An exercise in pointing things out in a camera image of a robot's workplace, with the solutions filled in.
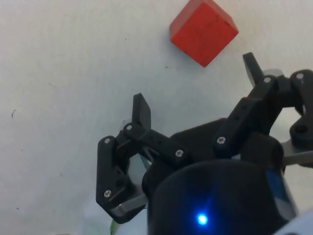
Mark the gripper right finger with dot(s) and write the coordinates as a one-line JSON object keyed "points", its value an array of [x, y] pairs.
{"points": [[247, 115]]}

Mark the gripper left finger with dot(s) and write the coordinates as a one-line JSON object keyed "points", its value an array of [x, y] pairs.
{"points": [[111, 169]]}

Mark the red wooden cube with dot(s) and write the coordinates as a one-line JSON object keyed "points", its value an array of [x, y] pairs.
{"points": [[204, 33]]}

